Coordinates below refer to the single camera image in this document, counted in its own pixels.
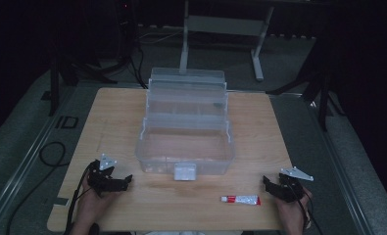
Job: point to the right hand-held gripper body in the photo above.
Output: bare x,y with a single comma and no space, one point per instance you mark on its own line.
289,186

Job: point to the person's right hand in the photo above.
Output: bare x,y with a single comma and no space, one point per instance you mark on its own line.
293,211

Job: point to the red and white ointment tube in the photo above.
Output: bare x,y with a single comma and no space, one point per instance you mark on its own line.
241,199

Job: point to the grey metal table frame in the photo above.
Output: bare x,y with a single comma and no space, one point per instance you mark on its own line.
223,36

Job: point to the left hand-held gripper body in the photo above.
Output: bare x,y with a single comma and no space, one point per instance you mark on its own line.
103,178

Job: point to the person's left hand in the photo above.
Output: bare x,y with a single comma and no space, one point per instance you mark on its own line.
90,203

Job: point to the clear plastic storage box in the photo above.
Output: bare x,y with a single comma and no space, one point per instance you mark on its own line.
185,125

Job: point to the black tripod stand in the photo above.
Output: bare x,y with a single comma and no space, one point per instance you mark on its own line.
63,68
315,84

